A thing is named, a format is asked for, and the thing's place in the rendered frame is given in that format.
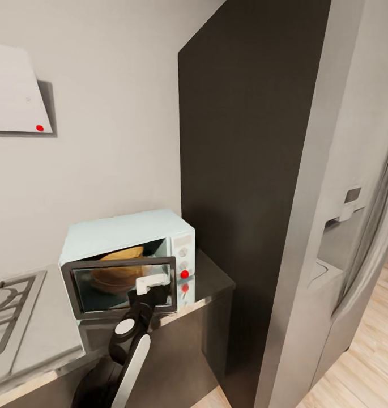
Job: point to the fridge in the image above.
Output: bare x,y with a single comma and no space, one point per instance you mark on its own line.
283,111

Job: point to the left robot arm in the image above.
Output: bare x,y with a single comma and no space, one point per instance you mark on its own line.
109,383

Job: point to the range hood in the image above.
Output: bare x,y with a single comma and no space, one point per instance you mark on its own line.
21,104

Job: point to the burner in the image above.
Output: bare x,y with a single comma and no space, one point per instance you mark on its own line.
18,297

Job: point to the microwave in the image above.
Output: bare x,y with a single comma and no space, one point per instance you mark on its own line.
99,289

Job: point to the popcorn bag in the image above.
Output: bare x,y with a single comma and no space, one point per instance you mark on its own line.
134,251

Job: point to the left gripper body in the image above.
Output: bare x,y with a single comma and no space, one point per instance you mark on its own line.
155,296

